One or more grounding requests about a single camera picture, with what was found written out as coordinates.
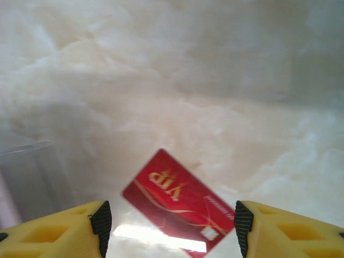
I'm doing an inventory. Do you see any clear acrylic card stand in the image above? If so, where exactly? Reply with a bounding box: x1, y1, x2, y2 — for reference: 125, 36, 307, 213
0, 141, 78, 224

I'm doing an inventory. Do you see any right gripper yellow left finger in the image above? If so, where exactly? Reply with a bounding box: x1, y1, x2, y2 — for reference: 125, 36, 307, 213
0, 200, 111, 258

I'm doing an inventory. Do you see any red VIP card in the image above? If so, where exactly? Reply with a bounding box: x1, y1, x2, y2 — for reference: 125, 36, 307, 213
122, 148, 237, 258

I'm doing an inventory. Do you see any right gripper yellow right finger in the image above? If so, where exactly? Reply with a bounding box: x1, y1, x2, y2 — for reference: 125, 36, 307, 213
233, 200, 344, 258

